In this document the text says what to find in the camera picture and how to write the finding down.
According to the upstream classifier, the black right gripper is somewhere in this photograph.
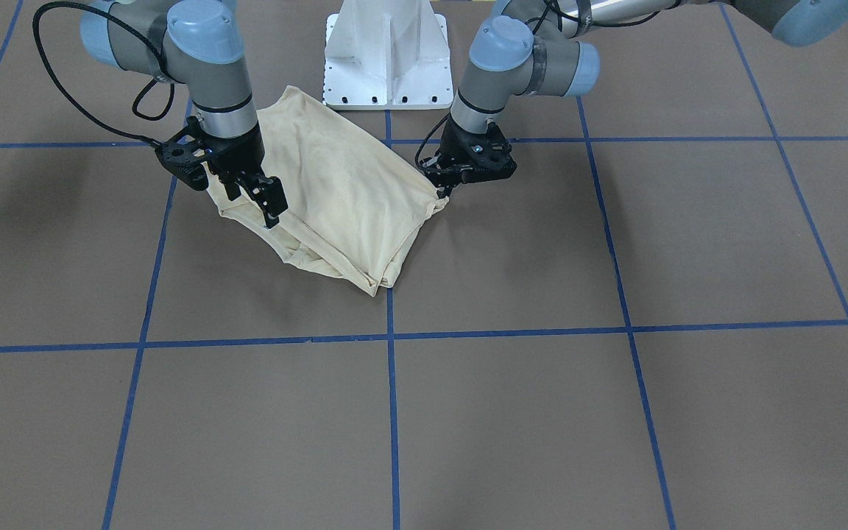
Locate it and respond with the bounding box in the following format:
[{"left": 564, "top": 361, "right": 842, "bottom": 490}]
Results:
[{"left": 206, "top": 123, "right": 287, "bottom": 230}]

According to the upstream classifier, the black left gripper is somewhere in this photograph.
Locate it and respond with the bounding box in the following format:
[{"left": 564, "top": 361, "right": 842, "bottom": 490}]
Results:
[{"left": 418, "top": 118, "right": 517, "bottom": 198}]

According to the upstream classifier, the cream long-sleeve printed shirt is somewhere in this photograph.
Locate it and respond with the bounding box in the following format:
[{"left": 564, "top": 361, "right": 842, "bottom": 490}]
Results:
[{"left": 208, "top": 86, "right": 447, "bottom": 296}]

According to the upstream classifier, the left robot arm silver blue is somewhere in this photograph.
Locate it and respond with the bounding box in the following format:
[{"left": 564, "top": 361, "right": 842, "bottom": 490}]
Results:
[{"left": 415, "top": 1, "right": 713, "bottom": 199}]

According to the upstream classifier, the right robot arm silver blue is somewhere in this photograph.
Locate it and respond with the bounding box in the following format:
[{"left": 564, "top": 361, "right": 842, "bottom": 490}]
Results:
[{"left": 79, "top": 1, "right": 287, "bottom": 228}]

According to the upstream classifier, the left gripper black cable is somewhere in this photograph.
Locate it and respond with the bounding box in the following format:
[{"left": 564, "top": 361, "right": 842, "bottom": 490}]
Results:
[{"left": 414, "top": 110, "right": 456, "bottom": 170}]

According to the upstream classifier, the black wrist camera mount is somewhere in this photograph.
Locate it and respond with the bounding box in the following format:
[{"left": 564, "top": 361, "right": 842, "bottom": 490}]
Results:
[{"left": 154, "top": 127, "right": 219, "bottom": 191}]

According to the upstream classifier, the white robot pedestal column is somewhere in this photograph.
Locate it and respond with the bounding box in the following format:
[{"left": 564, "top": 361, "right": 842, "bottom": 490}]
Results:
[{"left": 322, "top": 1, "right": 455, "bottom": 111}]

